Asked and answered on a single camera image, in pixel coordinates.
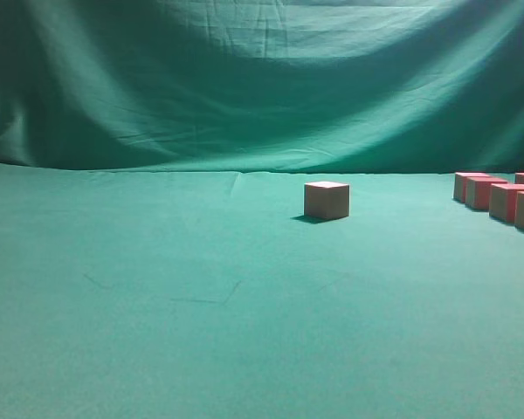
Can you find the pink cube third row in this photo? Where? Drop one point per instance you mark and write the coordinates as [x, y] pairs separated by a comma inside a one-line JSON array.
[[502, 204]]

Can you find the pink cube second row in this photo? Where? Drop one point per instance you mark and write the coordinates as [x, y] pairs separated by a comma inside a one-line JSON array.
[[477, 196]]

